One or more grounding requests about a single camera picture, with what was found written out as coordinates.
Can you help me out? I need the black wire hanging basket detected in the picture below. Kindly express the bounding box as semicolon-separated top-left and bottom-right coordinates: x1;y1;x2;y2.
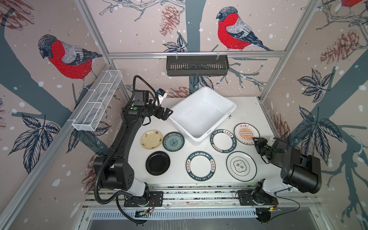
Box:
166;55;230;77

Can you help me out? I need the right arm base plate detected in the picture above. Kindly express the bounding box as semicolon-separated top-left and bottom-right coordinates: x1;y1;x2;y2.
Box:
235;189;278;206

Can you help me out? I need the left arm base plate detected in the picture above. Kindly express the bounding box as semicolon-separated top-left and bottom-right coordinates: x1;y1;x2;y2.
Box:
124;191;163;208

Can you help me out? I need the white plate thin green ring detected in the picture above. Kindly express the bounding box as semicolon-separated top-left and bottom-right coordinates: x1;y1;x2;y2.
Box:
226;151;257;182

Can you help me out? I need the green rim plate front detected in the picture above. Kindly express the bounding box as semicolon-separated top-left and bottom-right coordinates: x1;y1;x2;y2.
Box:
186;151;216;182

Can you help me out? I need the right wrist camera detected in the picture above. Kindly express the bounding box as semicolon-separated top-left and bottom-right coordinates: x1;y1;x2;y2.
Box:
267;137;278;147

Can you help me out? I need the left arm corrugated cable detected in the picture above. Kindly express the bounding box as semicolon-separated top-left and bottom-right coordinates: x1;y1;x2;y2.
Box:
93;75;156;225

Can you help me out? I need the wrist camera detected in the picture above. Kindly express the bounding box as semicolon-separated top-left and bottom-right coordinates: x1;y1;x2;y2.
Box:
267;137;278;147
155;88;167;107

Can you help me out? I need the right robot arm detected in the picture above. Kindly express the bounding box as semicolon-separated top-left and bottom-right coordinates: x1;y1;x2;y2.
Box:
252;138;322;205

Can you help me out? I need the horizontal aluminium frame bar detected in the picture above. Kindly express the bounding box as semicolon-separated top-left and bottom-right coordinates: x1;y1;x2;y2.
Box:
108;51;286;60

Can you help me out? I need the cream yellow small plate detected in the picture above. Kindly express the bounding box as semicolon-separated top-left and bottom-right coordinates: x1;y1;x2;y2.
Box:
140;130;163;150

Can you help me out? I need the teal patterned small plate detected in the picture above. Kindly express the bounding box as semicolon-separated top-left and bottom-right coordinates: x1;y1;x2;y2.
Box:
163;132;185;152

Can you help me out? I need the white plastic bin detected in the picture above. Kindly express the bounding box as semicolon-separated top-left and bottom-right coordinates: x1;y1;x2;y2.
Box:
169;87;237;145

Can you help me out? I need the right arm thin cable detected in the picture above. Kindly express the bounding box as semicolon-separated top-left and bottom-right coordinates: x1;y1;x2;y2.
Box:
267;192;301;220

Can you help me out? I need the white wire mesh basket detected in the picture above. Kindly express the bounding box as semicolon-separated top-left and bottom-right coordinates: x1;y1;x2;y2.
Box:
72;70;122;131

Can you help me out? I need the green rim plate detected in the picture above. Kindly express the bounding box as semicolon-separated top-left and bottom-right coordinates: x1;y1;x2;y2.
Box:
210;129;237;153
186;151;216;182

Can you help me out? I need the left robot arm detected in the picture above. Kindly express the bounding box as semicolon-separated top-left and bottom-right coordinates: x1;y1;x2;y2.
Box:
93;99;173;205

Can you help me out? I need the black round plate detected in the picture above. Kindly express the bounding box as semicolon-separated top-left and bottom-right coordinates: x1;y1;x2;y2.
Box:
146;151;171;176

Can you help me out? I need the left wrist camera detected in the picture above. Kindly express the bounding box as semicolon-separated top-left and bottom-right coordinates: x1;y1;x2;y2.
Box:
155;88;167;107

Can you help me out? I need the orange sunburst plate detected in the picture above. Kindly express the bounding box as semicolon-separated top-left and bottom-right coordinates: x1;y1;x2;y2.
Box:
234;123;260;145

